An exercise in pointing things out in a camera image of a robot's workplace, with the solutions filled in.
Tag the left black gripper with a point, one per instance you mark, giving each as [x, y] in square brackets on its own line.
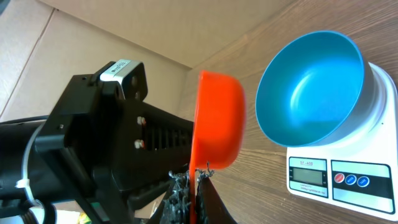
[95, 142]

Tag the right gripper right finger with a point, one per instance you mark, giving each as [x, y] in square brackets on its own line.
[209, 207]

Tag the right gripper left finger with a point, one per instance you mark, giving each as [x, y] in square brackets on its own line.
[175, 207]

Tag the orange measuring scoop blue handle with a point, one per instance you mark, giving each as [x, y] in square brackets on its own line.
[219, 123]

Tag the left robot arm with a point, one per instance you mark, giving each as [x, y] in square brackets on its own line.
[28, 181]

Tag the white digital kitchen scale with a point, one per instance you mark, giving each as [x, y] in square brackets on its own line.
[358, 172]

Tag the blue metal bowl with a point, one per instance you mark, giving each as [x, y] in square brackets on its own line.
[318, 89]

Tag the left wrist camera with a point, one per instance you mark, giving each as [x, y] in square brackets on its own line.
[131, 76]

